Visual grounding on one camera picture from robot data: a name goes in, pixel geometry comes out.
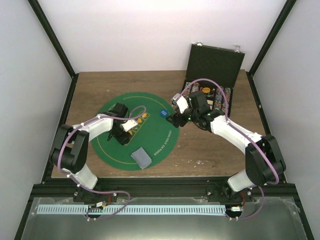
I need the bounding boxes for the blue small blind button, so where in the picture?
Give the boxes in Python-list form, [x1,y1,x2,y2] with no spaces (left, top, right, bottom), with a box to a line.
[159,109,169,118]

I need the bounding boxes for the black poker chip case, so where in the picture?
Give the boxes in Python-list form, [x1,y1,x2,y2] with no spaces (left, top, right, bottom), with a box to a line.
[181,43,245,115]

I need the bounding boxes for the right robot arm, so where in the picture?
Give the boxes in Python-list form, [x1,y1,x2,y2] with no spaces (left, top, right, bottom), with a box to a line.
[166,91,286,202]

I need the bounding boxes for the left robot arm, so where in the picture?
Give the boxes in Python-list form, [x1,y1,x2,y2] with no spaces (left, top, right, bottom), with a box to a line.
[48,103,138,202]

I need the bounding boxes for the round green poker mat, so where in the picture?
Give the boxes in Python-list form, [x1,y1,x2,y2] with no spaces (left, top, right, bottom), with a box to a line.
[91,92,180,171]

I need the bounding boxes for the grey card deck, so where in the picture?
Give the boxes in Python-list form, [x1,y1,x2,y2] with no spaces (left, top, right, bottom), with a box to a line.
[130,147,152,170]

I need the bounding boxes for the light blue slotted strip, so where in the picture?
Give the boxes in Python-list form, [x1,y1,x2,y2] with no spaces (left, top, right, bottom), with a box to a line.
[36,204,226,216]

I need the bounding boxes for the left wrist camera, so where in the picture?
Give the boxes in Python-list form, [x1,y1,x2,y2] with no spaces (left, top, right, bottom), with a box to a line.
[120,119,139,132]

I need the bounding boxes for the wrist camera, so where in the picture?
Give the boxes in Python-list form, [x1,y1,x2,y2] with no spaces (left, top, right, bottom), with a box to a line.
[120,119,139,132]
[171,93,189,114]

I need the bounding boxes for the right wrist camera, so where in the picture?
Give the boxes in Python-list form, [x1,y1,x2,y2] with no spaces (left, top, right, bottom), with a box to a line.
[171,93,189,114]

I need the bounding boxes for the black aluminium frame rail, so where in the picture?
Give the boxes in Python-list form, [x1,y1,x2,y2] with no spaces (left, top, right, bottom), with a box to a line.
[32,176,297,201]

